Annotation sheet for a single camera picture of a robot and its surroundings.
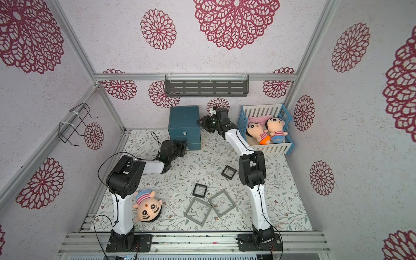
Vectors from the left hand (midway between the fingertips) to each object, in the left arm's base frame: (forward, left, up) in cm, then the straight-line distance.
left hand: (188, 138), depth 99 cm
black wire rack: (-14, +51, +23) cm, 58 cm away
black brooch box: (-20, -23, -11) cm, 32 cm away
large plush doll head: (-41, +16, -3) cm, 44 cm away
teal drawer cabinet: (+1, +1, +10) cm, 10 cm away
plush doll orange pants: (+1, -49, -3) cm, 49 cm away
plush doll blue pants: (+8, -54, +3) cm, 55 cm away
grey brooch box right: (-36, -20, -11) cm, 42 cm away
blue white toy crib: (+8, -40, +1) cm, 41 cm away
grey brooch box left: (-40, -7, -11) cm, 42 cm away
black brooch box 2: (-29, -8, -12) cm, 32 cm away
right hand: (+5, -9, +8) cm, 13 cm away
